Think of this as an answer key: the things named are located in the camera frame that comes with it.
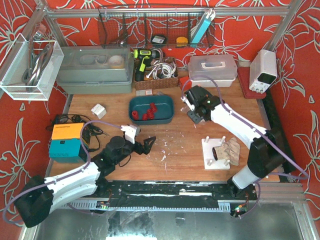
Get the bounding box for white cube adapter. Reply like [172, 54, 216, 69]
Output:
[91, 103, 107, 120]

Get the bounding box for white coiled cables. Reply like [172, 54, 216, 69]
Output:
[147, 62, 177, 79]

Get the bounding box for wicker basket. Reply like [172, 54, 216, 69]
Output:
[133, 57, 179, 90]

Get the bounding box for clear acrylic wall bin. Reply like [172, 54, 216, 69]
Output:
[0, 34, 64, 101]

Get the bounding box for white plastic toolbox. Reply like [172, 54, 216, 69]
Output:
[188, 54, 238, 88]

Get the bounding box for orange teal device box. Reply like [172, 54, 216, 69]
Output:
[49, 122, 90, 163]

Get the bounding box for red spring small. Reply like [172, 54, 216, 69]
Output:
[142, 108, 155, 121]

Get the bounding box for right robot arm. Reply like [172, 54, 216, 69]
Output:
[181, 85, 286, 196]

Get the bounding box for white power supply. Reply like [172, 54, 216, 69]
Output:
[249, 49, 277, 94]

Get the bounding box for large red spring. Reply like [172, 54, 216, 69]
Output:
[149, 102, 158, 113]

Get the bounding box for blue white box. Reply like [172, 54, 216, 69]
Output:
[190, 8, 216, 48]

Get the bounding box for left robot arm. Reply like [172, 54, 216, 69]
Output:
[14, 136, 156, 228]

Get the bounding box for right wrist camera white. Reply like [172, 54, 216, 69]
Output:
[180, 96, 195, 111]

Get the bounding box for black wire wall basket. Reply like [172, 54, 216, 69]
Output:
[97, 4, 215, 48]

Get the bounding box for white peg base plate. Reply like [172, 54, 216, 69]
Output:
[201, 136, 230, 170]

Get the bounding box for teal plastic tray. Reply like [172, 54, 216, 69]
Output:
[128, 95, 175, 126]

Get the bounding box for red power cube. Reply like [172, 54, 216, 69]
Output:
[179, 76, 192, 88]

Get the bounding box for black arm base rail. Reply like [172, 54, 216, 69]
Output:
[90, 180, 257, 209]

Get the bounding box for grey plastic storage box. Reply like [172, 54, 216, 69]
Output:
[56, 46, 134, 95]

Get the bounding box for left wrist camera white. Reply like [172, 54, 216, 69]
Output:
[120, 124, 141, 144]

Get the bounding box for green cordless drill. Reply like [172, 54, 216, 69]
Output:
[133, 48, 160, 82]

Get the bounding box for black cable chain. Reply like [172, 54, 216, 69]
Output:
[263, 88, 297, 175]

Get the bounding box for black round tape measure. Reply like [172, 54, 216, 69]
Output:
[150, 34, 167, 48]

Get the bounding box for red tool case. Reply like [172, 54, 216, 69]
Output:
[236, 66, 267, 100]

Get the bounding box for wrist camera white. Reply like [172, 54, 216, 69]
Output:
[180, 96, 195, 111]
[120, 124, 141, 144]

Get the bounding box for white knit work glove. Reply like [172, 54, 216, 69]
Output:
[212, 137, 241, 166]

